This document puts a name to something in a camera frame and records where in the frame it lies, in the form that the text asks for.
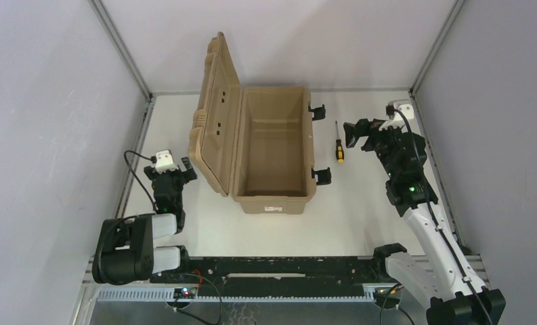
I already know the black yellow screwdriver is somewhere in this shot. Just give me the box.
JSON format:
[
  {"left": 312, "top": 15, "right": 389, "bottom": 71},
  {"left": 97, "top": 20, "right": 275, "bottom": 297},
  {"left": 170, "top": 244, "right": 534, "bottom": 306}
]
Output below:
[{"left": 335, "top": 121, "right": 345, "bottom": 163}]

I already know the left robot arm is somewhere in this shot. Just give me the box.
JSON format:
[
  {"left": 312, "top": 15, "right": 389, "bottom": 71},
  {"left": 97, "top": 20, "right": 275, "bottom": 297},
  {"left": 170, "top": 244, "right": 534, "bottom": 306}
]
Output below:
[{"left": 91, "top": 157, "right": 197, "bottom": 286}]

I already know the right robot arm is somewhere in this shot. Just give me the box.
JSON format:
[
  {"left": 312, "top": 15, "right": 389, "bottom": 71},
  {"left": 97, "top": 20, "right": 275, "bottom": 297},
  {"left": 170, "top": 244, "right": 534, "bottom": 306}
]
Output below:
[{"left": 343, "top": 118, "right": 506, "bottom": 324}]

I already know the tan plastic storage bin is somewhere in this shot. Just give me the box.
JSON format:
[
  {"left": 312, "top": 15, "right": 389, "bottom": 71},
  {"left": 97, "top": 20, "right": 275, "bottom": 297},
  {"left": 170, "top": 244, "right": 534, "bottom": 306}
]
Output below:
[{"left": 188, "top": 32, "right": 332, "bottom": 215}]

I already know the small circuit board with leds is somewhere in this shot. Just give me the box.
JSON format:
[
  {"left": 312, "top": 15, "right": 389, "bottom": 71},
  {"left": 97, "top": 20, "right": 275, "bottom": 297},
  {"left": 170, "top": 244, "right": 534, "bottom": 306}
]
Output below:
[{"left": 173, "top": 287, "right": 198, "bottom": 300}]

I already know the left camera black cable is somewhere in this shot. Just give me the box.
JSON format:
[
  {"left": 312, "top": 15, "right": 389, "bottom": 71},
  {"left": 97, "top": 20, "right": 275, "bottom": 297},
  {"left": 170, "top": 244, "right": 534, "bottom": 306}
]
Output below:
[{"left": 123, "top": 150, "right": 159, "bottom": 213}]

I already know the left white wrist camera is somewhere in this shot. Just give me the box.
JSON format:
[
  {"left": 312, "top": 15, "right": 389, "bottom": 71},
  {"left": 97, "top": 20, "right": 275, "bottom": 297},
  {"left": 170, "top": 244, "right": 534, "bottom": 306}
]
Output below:
[{"left": 154, "top": 149, "right": 178, "bottom": 173}]

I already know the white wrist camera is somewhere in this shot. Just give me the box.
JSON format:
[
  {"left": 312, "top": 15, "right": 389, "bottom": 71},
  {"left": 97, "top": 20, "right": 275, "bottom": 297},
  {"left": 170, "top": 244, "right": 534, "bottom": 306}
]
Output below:
[
  {"left": 154, "top": 149, "right": 178, "bottom": 173},
  {"left": 379, "top": 100, "right": 415, "bottom": 131}
]

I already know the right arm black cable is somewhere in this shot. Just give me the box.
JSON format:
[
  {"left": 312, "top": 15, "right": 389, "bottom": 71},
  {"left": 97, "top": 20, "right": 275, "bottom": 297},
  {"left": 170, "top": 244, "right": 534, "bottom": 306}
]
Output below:
[{"left": 386, "top": 105, "right": 496, "bottom": 325}]

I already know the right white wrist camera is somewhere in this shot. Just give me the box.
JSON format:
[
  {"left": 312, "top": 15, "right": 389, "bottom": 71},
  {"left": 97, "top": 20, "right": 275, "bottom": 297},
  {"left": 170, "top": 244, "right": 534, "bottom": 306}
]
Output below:
[{"left": 379, "top": 100, "right": 415, "bottom": 131}]

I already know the right aluminium corner post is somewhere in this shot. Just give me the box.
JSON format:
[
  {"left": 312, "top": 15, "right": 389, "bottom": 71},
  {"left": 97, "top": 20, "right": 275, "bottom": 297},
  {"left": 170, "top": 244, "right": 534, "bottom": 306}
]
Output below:
[{"left": 409, "top": 0, "right": 467, "bottom": 97}]

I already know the aluminium corner post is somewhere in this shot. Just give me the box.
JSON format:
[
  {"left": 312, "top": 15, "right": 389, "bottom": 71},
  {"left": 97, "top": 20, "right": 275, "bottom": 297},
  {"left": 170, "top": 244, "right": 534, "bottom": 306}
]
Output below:
[
  {"left": 409, "top": 0, "right": 467, "bottom": 97},
  {"left": 88, "top": 0, "right": 154, "bottom": 102}
]

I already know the aluminium frame front rail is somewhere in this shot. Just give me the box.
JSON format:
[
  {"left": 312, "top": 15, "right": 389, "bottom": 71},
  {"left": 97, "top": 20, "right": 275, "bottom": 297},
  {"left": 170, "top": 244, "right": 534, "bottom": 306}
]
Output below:
[{"left": 81, "top": 255, "right": 491, "bottom": 303}]

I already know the black cable at front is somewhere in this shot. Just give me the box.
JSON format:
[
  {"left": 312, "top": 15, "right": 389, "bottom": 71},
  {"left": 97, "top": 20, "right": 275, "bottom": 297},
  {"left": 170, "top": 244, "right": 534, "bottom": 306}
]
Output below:
[{"left": 165, "top": 272, "right": 224, "bottom": 325}]

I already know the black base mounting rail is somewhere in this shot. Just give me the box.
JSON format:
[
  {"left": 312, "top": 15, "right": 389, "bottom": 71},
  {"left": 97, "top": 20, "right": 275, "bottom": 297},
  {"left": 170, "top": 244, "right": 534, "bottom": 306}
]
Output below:
[{"left": 149, "top": 256, "right": 395, "bottom": 299}]

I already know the left aluminium corner post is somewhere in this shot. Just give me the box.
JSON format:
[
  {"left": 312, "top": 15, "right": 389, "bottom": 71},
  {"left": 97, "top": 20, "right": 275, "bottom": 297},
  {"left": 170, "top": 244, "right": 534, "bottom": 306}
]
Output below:
[{"left": 88, "top": 0, "right": 154, "bottom": 102}]

